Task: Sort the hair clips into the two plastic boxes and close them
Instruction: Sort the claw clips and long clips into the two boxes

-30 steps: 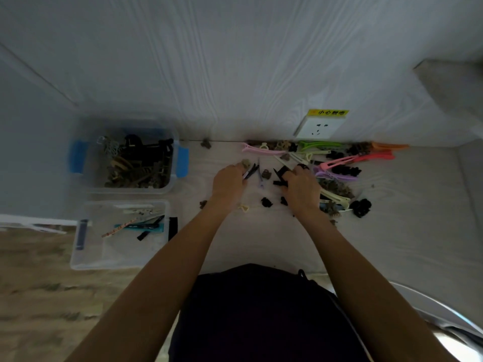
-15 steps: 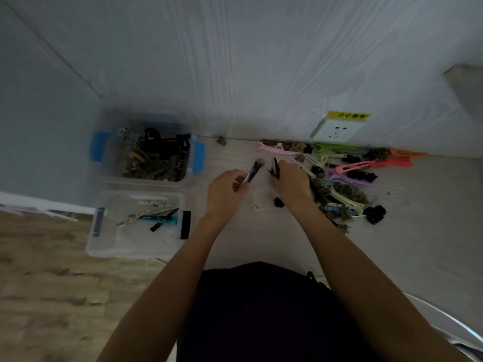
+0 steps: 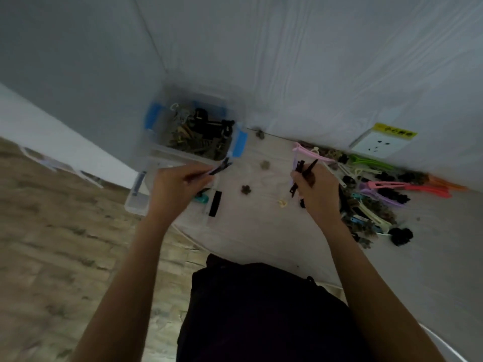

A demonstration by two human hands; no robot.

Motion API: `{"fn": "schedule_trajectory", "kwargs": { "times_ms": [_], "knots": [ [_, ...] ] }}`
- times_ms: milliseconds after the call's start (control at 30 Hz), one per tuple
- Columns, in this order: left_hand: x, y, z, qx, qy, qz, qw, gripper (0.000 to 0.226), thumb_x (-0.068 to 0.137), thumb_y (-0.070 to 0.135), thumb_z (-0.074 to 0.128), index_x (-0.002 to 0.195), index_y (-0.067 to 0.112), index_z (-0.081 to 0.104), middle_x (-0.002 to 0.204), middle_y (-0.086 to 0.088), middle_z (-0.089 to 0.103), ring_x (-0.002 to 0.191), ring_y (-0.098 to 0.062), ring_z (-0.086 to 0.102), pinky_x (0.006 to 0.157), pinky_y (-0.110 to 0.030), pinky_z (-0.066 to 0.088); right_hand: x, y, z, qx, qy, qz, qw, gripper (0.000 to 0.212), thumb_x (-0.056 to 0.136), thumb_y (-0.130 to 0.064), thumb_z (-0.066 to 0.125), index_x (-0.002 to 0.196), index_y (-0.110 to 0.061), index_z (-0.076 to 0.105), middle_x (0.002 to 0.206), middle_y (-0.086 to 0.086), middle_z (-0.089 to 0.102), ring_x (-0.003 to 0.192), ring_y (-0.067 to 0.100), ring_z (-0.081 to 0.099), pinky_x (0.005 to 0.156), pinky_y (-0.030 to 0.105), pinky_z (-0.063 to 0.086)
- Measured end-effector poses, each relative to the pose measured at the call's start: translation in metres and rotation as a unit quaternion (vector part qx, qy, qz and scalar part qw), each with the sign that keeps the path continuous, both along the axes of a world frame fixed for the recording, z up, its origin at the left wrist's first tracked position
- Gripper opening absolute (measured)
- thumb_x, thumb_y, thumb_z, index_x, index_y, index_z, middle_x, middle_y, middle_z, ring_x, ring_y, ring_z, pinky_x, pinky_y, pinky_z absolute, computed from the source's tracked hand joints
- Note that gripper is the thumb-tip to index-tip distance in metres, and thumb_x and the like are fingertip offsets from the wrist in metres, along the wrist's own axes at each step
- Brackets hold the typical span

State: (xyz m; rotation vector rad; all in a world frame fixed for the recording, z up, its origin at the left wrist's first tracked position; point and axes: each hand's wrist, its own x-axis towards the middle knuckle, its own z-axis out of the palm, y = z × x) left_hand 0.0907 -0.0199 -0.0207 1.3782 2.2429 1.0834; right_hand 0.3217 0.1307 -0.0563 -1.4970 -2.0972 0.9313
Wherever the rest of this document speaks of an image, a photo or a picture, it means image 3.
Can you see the person's right hand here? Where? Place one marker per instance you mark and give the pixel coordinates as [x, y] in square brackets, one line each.
[320, 196]

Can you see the person's left hand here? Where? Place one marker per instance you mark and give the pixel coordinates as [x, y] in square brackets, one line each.
[170, 192]

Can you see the clear box black latches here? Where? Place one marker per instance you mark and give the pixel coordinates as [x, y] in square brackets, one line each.
[139, 199]

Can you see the black duckbill hair clip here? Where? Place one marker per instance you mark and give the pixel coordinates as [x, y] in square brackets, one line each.
[300, 171]

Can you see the slim black hair clip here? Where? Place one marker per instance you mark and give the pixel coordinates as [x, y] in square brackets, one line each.
[222, 166]

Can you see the small dark hair claws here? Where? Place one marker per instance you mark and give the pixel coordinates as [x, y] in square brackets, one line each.
[200, 135]

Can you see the clear box blue latches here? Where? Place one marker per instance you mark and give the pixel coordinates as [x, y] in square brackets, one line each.
[153, 116]

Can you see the pile of assorted hair clips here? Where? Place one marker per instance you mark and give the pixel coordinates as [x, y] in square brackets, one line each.
[400, 236]

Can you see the person's right forearm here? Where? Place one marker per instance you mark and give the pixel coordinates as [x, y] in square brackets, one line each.
[377, 297]

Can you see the person's left forearm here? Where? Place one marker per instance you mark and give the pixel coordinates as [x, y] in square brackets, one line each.
[124, 290]

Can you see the person's black clothing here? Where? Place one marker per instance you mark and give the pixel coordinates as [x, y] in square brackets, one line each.
[264, 316]

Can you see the yellow warning sticker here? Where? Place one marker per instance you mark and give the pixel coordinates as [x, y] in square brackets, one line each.
[394, 131]

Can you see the white wall socket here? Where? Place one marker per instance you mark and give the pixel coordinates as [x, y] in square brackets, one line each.
[377, 145]

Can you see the white metal frame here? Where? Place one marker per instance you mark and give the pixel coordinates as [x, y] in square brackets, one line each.
[49, 162]

